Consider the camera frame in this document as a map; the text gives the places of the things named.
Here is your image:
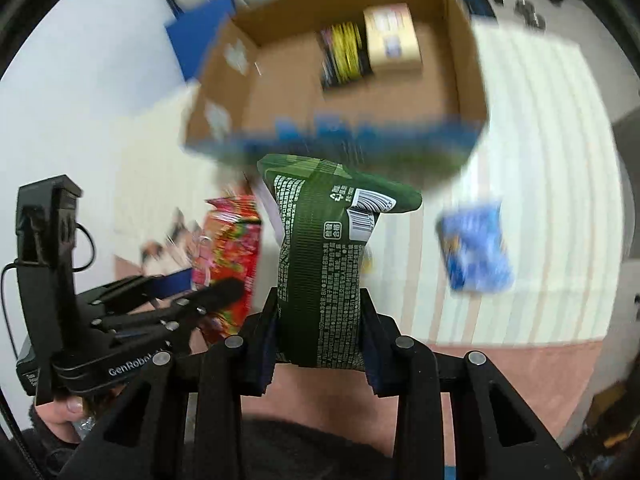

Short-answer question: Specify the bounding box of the red strawberry snack packet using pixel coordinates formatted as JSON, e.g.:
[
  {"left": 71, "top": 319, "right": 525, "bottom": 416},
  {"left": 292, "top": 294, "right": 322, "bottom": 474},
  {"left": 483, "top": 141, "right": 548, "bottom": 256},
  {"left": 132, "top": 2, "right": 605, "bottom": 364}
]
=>
[{"left": 192, "top": 195, "right": 262, "bottom": 344}]

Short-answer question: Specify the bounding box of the green snack packet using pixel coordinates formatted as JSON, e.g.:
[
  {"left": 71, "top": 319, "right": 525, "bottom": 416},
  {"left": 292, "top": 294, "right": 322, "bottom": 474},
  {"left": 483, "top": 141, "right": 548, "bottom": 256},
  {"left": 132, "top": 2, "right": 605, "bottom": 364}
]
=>
[{"left": 257, "top": 154, "right": 422, "bottom": 370}]

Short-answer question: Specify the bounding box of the blue wet wipes pack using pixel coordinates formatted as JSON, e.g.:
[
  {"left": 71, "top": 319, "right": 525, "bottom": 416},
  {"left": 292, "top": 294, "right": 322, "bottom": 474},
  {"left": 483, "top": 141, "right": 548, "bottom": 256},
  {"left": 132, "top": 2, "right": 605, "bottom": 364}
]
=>
[{"left": 436, "top": 202, "right": 514, "bottom": 294}]

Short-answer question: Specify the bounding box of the black shoe shine wipes pack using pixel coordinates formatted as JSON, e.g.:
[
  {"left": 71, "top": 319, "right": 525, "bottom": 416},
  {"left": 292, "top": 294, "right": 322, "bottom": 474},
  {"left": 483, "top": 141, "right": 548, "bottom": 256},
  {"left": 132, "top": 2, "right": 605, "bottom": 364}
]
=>
[{"left": 319, "top": 22, "right": 372, "bottom": 90}]

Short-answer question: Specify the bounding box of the yellow tissue pack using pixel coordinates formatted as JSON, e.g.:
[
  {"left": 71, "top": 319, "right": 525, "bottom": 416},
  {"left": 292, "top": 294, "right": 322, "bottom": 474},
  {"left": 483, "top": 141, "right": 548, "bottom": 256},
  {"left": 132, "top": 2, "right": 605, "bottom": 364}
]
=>
[{"left": 363, "top": 3, "right": 422, "bottom": 75}]

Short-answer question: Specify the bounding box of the person's left hand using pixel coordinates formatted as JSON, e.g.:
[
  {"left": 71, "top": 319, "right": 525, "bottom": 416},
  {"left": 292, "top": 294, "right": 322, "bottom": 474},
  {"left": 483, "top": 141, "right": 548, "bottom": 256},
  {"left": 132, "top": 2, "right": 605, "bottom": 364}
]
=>
[{"left": 34, "top": 396, "right": 100, "bottom": 444}]

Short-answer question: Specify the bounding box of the blue folded mat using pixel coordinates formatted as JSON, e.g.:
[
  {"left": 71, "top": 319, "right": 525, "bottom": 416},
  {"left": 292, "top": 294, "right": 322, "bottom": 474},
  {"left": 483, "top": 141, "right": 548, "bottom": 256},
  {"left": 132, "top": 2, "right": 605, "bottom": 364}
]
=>
[{"left": 165, "top": 0, "right": 235, "bottom": 81}]

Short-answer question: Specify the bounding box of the open cardboard box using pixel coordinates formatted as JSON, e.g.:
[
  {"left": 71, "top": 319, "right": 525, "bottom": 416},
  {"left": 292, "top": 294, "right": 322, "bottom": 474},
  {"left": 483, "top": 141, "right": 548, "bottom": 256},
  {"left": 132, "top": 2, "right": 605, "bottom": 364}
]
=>
[{"left": 183, "top": 0, "right": 488, "bottom": 176}]

